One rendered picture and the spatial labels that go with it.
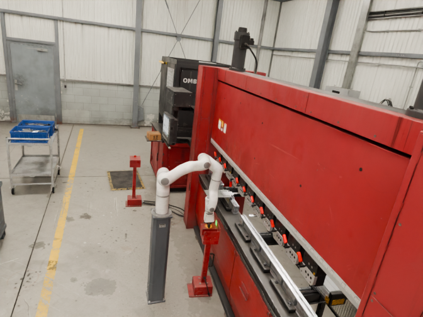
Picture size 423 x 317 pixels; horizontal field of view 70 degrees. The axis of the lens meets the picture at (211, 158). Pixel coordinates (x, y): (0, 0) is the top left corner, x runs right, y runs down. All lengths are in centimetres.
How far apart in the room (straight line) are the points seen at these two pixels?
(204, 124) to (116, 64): 603
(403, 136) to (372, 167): 22
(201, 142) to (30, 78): 666
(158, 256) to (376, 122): 226
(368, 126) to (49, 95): 900
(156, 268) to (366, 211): 212
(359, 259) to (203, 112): 277
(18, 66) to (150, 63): 349
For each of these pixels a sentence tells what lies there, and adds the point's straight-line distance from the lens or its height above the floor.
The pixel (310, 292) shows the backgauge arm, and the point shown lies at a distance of 261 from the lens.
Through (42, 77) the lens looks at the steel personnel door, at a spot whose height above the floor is 131.
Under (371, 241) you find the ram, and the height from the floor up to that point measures 170.
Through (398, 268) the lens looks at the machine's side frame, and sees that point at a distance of 131.
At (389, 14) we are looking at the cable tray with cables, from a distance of 766.
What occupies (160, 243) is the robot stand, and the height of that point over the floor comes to 72.
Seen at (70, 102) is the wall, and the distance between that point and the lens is 985.
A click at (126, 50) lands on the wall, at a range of 967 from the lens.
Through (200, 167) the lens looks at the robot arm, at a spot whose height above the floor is 150.
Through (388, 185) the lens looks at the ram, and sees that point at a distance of 157.
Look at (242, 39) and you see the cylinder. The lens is 358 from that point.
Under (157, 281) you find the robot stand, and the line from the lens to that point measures 329.
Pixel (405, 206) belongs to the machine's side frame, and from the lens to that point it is 125.
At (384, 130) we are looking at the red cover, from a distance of 157.
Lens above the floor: 246
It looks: 19 degrees down
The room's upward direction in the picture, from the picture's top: 7 degrees clockwise
